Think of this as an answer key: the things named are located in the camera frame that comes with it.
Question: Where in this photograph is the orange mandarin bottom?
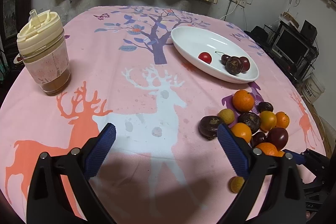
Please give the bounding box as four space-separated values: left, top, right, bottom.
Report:
256 142 278 156

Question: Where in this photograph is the white plastic bucket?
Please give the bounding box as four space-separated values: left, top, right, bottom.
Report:
302 73 325 104

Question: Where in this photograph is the small dark chestnut top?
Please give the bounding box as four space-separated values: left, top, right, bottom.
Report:
257 102 274 113

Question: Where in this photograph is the small orange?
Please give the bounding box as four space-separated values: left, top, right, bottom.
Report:
276 111 290 128

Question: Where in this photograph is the large orange mandarin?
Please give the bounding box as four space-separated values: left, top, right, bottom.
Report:
232 90 255 113

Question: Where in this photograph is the white oval plate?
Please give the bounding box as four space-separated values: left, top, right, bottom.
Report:
171 26 259 84

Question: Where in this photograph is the yellow-brown longan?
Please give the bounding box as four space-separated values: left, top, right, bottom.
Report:
218 109 235 125

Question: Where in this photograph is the black computer monitor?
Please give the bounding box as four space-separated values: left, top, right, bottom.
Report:
272 28 309 65

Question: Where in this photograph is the dark framed picture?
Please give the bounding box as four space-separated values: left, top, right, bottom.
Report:
1 0 18 64

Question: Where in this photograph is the dark red plum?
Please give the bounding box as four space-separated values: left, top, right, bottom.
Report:
266 127 289 151

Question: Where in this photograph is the red cherry tomato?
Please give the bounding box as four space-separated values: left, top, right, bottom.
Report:
198 52 212 64

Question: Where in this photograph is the cream lidded drink cup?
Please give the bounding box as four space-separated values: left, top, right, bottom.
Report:
17 9 71 96

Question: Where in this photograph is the dark water chestnut in plate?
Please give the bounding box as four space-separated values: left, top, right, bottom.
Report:
225 56 243 75

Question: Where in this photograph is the dark water chestnut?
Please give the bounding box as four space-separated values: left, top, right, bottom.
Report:
225 56 243 75
238 112 261 134
198 115 224 140

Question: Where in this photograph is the pink deer print tablecloth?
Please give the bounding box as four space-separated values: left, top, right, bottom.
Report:
1 6 325 223

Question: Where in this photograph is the black speaker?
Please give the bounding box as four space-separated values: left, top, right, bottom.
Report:
300 20 317 44

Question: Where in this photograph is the dark red cherry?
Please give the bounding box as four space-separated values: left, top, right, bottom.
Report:
239 56 251 73

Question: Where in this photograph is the dark cherry with stem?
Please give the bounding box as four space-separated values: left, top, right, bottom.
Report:
215 51 231 65

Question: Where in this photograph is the yellow-orange kumquat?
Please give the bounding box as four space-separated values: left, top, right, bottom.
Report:
259 111 277 132

